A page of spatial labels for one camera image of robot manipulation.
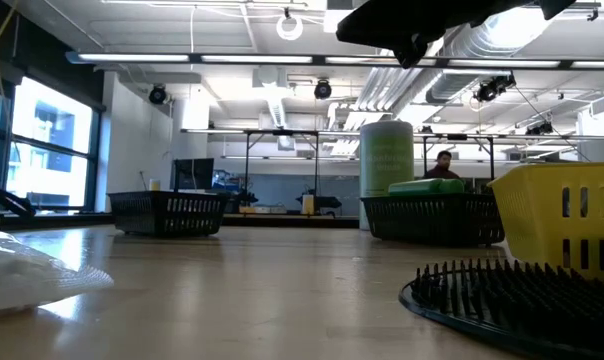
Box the black background monitor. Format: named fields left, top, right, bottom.
left=170, top=157, right=216, bottom=191

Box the cotton swab bag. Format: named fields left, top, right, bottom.
left=0, top=227, right=114, bottom=319

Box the green disinfecting wipes canister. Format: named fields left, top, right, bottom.
left=359, top=119, right=416, bottom=199

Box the large window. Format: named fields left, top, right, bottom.
left=0, top=74, right=103, bottom=211

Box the black oval bristle brush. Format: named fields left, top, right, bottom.
left=398, top=258, right=604, bottom=360

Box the black background rig frame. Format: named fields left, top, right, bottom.
left=241, top=128, right=321, bottom=201
left=421, top=132, right=496, bottom=174

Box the black plastic basket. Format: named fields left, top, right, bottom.
left=106, top=190, right=229, bottom=237
left=360, top=192, right=506, bottom=247

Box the green travel bottle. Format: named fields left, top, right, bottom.
left=387, top=178, right=466, bottom=196

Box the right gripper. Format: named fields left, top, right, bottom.
left=335, top=0, right=541, bottom=69

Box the person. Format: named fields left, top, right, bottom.
left=424, top=149, right=461, bottom=180

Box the yellow plastic basket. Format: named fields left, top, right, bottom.
left=487, top=162, right=604, bottom=282

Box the long ceiling light bar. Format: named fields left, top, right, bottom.
left=64, top=51, right=604, bottom=70

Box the round ceiling lamp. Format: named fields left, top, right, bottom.
left=275, top=12, right=305, bottom=42

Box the black ceiling camera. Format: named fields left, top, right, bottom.
left=525, top=121, right=556, bottom=136
left=148, top=83, right=169, bottom=105
left=313, top=78, right=333, bottom=100
left=473, top=73, right=517, bottom=104

